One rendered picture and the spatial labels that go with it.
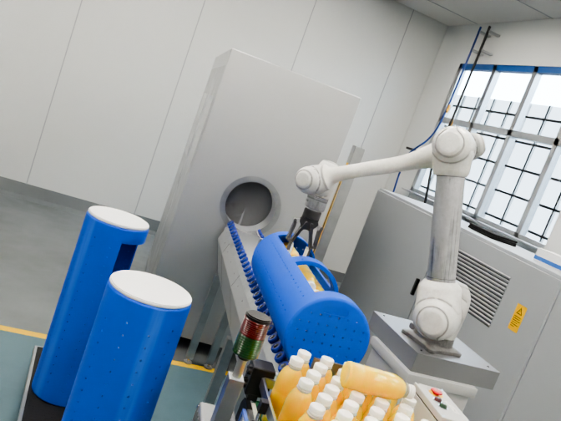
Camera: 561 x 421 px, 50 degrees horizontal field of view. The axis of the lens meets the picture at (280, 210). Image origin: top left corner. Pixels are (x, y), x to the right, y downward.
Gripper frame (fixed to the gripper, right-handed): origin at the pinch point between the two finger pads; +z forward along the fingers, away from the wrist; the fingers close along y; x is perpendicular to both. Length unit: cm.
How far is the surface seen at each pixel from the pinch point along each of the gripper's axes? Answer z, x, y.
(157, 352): 32, 60, 49
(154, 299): 16, 59, 55
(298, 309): 4, 66, 12
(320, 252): 10, -73, -33
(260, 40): -126, -440, -2
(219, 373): 74, -30, 6
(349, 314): 0, 67, -4
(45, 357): 86, -25, 86
